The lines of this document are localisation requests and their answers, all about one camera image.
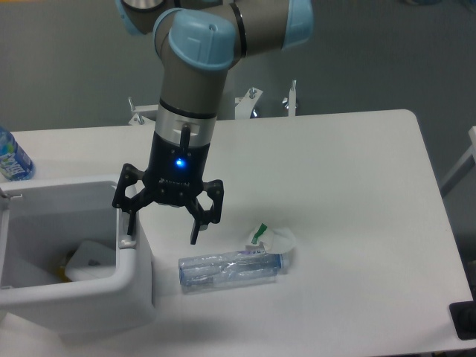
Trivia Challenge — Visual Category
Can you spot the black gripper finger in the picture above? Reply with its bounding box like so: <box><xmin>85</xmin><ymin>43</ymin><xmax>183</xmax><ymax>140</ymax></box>
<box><xmin>112</xmin><ymin>163</ymin><xmax>156</xmax><ymax>236</ymax></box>
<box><xmin>184</xmin><ymin>179</ymin><xmax>224</xmax><ymax>245</ymax></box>

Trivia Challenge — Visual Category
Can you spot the white plastic trash can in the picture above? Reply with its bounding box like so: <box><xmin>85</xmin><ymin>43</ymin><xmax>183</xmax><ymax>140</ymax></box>
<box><xmin>1</xmin><ymin>176</ymin><xmax>155</xmax><ymax>335</ymax></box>

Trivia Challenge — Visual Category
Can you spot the white frame at right edge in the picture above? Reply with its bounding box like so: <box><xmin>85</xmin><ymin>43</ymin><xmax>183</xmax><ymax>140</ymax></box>
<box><xmin>440</xmin><ymin>126</ymin><xmax>475</xmax><ymax>197</ymax></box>

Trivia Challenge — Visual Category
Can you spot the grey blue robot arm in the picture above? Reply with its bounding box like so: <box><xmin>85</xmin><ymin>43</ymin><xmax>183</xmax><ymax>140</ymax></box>
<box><xmin>112</xmin><ymin>1</ymin><xmax>314</xmax><ymax>242</ymax></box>

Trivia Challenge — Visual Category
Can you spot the white box inside trash can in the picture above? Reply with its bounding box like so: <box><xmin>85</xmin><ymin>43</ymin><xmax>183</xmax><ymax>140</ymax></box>
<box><xmin>65</xmin><ymin>240</ymin><xmax>116</xmax><ymax>282</ymax></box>

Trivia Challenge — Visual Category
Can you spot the white metal base frame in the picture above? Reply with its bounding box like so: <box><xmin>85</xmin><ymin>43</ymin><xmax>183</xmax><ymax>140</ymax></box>
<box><xmin>128</xmin><ymin>79</ymin><xmax>299</xmax><ymax>126</ymax></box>

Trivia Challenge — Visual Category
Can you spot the blue labelled water bottle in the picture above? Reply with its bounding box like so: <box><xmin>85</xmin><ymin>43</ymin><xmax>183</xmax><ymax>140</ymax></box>
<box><xmin>1</xmin><ymin>127</ymin><xmax>35</xmax><ymax>181</ymax></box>

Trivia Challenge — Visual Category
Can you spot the crumpled white green paper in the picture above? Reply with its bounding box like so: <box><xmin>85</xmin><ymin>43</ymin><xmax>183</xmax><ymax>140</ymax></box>
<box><xmin>245</xmin><ymin>223</ymin><xmax>296</xmax><ymax>254</ymax></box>

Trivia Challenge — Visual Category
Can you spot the black clamp at table corner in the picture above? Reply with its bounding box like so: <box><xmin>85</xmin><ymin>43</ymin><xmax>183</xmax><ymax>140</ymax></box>
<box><xmin>449</xmin><ymin>300</ymin><xmax>475</xmax><ymax>341</ymax></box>

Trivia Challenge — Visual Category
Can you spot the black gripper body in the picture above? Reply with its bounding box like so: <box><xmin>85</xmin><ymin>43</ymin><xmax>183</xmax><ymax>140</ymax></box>
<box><xmin>143</xmin><ymin>133</ymin><xmax>210</xmax><ymax>207</ymax></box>

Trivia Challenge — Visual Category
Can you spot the crushed clear plastic bottle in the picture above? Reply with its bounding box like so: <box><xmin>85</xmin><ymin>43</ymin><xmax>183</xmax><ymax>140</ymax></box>
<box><xmin>178</xmin><ymin>248</ymin><xmax>289</xmax><ymax>293</ymax></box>

